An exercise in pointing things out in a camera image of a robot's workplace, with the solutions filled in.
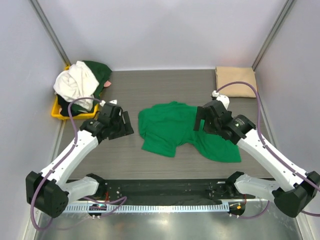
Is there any bright green t-shirt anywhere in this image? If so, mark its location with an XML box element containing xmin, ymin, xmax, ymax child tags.
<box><xmin>138</xmin><ymin>101</ymin><xmax>242</xmax><ymax>163</ymax></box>

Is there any yellow plastic bin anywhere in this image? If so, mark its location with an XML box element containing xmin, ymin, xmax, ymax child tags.
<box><xmin>50</xmin><ymin>64</ymin><xmax>101</xmax><ymax>121</ymax></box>

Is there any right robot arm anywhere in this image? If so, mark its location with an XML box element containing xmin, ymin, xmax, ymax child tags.
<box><xmin>194</xmin><ymin>99</ymin><xmax>320</xmax><ymax>218</ymax></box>

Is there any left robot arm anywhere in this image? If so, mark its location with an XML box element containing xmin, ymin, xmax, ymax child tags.
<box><xmin>25</xmin><ymin>102</ymin><xmax>134</xmax><ymax>218</ymax></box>

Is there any pink garment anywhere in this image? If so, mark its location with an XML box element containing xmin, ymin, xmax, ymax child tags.
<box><xmin>103</xmin><ymin>80</ymin><xmax>112</xmax><ymax>88</ymax></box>

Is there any folded beige t-shirt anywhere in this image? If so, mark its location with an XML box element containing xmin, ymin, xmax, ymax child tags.
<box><xmin>215</xmin><ymin>66</ymin><xmax>258</xmax><ymax>98</ymax></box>

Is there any dark green t-shirt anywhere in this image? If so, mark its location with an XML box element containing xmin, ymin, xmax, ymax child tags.
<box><xmin>56</xmin><ymin>59</ymin><xmax>113</xmax><ymax>118</ymax></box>

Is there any white t-shirt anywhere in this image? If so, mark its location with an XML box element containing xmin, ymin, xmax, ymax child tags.
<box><xmin>53</xmin><ymin>61</ymin><xmax>100</xmax><ymax>103</ymax></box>

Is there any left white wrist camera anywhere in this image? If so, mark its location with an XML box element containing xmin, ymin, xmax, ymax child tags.
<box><xmin>99</xmin><ymin>99</ymin><xmax>118</xmax><ymax>107</ymax></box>

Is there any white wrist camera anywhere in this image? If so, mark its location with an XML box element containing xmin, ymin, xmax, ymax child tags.
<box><xmin>99</xmin><ymin>99</ymin><xmax>118</xmax><ymax>107</ymax></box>
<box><xmin>211</xmin><ymin>90</ymin><xmax>230</xmax><ymax>110</ymax></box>

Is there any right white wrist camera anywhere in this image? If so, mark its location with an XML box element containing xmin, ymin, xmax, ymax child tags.
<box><xmin>211</xmin><ymin>90</ymin><xmax>230</xmax><ymax>110</ymax></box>

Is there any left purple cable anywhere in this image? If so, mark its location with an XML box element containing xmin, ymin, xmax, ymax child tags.
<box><xmin>30</xmin><ymin>97</ymin><xmax>128</xmax><ymax>231</ymax></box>

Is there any purple cable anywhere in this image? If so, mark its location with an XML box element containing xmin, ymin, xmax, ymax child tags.
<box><xmin>214</xmin><ymin>81</ymin><xmax>320</xmax><ymax>221</ymax></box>
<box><xmin>30</xmin><ymin>97</ymin><xmax>128</xmax><ymax>231</ymax></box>

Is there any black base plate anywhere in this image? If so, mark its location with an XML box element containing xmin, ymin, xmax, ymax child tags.
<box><xmin>74</xmin><ymin>178</ymin><xmax>256</xmax><ymax>206</ymax></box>

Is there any aluminium front rail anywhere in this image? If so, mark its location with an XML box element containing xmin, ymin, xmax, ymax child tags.
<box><xmin>29</xmin><ymin>179</ymin><xmax>305</xmax><ymax>204</ymax></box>

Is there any white slotted cable duct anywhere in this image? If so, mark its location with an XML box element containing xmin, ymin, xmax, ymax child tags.
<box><xmin>63</xmin><ymin>202</ymin><xmax>230</xmax><ymax>214</ymax></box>

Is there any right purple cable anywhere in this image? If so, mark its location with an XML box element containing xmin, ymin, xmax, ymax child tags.
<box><xmin>214</xmin><ymin>81</ymin><xmax>320</xmax><ymax>221</ymax></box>

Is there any left aluminium frame post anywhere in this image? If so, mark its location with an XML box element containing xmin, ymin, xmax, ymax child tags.
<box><xmin>28</xmin><ymin>0</ymin><xmax>71</xmax><ymax>66</ymax></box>

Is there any aluminium frame post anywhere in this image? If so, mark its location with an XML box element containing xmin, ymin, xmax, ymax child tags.
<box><xmin>252</xmin><ymin>0</ymin><xmax>297</xmax><ymax>72</ymax></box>
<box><xmin>28</xmin><ymin>0</ymin><xmax>71</xmax><ymax>66</ymax></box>

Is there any right aluminium frame post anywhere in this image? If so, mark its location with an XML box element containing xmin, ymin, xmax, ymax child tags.
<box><xmin>252</xmin><ymin>0</ymin><xmax>297</xmax><ymax>72</ymax></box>

